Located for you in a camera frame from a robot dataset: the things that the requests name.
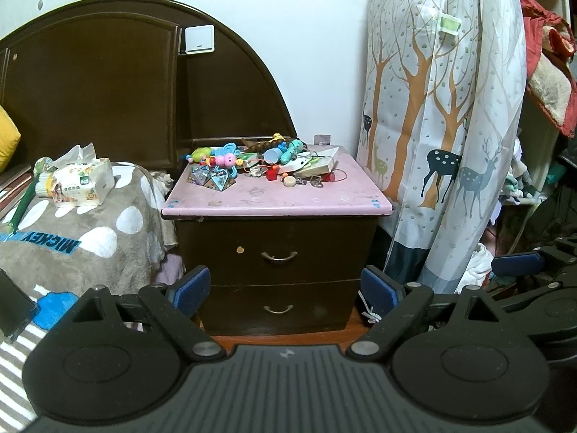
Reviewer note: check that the dark wooden headboard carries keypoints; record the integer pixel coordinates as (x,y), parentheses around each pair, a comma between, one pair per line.
(112,85)

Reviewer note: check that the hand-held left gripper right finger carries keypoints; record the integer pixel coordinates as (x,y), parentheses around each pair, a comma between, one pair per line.
(378,289)

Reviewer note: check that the iridescent prism toy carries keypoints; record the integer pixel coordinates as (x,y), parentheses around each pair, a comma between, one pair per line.
(222,181)
(200,176)

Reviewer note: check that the white zip tie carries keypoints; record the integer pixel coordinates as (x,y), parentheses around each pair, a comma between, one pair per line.
(369,312)

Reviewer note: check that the pink caterpillar toy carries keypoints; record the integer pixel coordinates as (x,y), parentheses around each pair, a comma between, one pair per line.
(223,160)

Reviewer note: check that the small red block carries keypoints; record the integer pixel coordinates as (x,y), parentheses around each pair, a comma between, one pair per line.
(272,174)

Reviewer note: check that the cotton swab container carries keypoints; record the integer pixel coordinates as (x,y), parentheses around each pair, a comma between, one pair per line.
(44,180)

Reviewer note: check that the tissue pack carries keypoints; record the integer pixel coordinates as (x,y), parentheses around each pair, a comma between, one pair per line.
(83,182)

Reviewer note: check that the white triangular box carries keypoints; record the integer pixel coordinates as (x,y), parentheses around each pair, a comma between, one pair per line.
(329,152)

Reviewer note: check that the teal toy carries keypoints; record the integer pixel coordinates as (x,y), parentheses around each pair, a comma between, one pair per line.
(292,149)

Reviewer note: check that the green stick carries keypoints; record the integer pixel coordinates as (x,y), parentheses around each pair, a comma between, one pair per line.
(25,209)

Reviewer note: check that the white round device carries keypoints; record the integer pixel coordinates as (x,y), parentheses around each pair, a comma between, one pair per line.
(295,163)

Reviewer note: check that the small yellow toy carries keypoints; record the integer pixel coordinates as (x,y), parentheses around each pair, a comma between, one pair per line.
(277,136)

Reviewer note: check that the beige flat box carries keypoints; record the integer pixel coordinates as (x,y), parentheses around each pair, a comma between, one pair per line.
(315,168)

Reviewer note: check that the light blue cup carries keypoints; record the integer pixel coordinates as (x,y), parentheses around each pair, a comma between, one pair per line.
(272,155)

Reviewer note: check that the green yellow toy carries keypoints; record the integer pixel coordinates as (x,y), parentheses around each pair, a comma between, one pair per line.
(200,153)

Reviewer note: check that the grey white striped cloth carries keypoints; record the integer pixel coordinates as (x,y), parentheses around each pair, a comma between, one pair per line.
(16,379)

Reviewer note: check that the round wooden bead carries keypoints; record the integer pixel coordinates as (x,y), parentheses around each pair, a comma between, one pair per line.
(289,182)

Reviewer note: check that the red cloth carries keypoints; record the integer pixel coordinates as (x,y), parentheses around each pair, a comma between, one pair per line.
(541,22)

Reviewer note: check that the deer print fabric cover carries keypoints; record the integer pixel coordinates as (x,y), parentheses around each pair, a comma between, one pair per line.
(441,121)

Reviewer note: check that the metal clip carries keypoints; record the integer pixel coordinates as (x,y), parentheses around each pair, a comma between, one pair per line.
(316,182)

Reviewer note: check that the yellow pillow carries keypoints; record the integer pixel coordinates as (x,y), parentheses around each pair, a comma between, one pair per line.
(6,137)

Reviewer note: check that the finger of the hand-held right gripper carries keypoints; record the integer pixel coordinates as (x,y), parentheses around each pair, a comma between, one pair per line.
(527,294)
(518,263)

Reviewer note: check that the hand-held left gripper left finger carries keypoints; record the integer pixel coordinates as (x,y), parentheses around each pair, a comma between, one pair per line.
(194,285)

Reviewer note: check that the white wall switch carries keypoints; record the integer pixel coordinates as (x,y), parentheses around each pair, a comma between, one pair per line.
(200,39)

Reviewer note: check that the grey dotted blanket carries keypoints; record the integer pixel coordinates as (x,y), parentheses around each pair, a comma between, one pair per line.
(90,243)

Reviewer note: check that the dark wooden nightstand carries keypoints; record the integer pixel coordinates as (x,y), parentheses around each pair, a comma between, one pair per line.
(279,275)

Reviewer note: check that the pile of clothes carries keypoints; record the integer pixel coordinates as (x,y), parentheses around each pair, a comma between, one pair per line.
(523,180)

